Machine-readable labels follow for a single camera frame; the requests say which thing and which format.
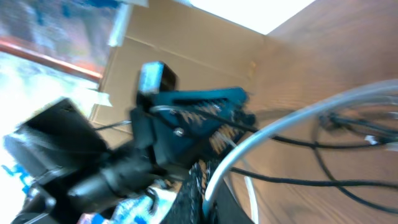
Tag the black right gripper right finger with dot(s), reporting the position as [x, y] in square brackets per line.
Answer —
[226, 209]

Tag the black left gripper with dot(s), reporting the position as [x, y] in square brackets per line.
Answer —
[208, 118]

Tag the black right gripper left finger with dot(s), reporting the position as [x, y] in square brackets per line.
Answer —
[187, 206]

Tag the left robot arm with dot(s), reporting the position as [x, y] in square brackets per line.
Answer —
[75, 171]

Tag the cardboard box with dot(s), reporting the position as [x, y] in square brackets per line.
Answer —
[205, 51]

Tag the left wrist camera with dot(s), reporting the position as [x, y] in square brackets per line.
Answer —
[155, 77]

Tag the colourful painted wall panel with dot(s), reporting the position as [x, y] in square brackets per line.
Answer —
[73, 36]

